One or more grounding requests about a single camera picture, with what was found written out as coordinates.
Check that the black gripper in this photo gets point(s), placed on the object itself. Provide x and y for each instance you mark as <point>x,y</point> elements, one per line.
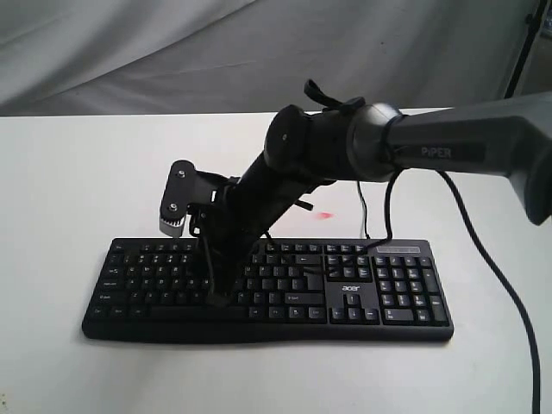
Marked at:
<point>228,216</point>

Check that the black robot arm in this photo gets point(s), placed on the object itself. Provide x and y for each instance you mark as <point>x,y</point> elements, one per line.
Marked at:
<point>356,141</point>

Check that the black acer keyboard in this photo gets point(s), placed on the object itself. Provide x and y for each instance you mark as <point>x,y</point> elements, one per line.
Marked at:
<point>289,290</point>

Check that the grey backdrop cloth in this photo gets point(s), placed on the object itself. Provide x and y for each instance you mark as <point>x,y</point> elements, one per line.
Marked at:
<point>63,58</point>

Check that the black tripod stand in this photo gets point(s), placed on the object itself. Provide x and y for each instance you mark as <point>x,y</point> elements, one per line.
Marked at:
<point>533,22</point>

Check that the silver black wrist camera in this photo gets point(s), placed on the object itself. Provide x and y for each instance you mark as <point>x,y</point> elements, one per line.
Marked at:
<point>177,195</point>

